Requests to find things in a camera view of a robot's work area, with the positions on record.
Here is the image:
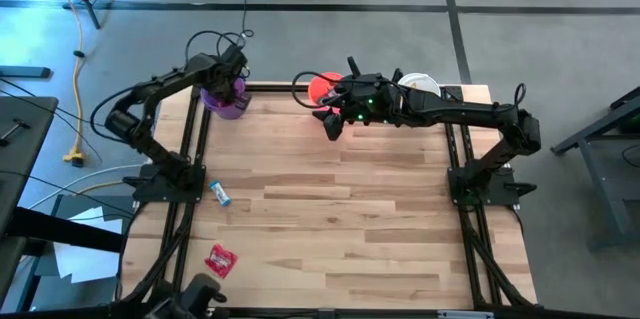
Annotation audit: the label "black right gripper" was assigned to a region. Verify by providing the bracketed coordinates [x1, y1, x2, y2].
[312, 55, 404, 143]

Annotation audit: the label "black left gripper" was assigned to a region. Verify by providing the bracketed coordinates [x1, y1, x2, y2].
[192, 44, 253, 113]

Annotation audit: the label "red Skittles candy packet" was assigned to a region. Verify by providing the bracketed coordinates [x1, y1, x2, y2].
[203, 243, 239, 280]

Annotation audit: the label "blue silver candy bar packet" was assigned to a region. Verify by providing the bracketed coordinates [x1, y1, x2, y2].
[208, 179, 233, 208]

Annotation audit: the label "purple plastic bucket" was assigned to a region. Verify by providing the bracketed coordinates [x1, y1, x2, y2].
[199, 76, 250, 121]

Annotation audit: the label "orange pumpkin bucket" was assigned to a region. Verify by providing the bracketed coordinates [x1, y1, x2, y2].
[307, 71, 347, 113]

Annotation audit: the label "white plastic bucket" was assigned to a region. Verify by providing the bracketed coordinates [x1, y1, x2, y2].
[397, 72, 443, 99]

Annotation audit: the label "black flat bar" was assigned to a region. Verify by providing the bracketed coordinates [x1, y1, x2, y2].
[0, 65, 53, 80]

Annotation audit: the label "white paper sheets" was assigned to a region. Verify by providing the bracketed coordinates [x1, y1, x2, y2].
[52, 205, 125, 284]

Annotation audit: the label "dark grey side table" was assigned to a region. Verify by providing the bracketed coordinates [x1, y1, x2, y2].
[0, 95, 60, 310]

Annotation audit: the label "dark metal table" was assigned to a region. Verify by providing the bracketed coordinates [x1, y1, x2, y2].
[549, 86, 640, 250]

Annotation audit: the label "black aluminium table frame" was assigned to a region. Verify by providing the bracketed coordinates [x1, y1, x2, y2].
[117, 81, 539, 319]

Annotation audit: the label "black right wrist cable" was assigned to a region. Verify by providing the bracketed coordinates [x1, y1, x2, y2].
[291, 70, 351, 110]

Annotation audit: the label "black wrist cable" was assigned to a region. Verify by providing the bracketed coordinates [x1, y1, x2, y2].
[183, 29, 247, 68]
[291, 70, 351, 110]

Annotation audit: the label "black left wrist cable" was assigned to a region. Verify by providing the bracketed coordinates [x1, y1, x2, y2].
[183, 29, 247, 68]

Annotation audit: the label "white floor cable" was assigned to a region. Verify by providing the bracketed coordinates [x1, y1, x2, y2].
[27, 163, 146, 210]

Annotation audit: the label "yellow extension cable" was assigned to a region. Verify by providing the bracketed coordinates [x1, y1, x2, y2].
[37, 0, 87, 168]

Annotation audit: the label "silver metal bracket plate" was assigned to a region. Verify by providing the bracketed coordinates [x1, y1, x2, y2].
[437, 310, 495, 319]

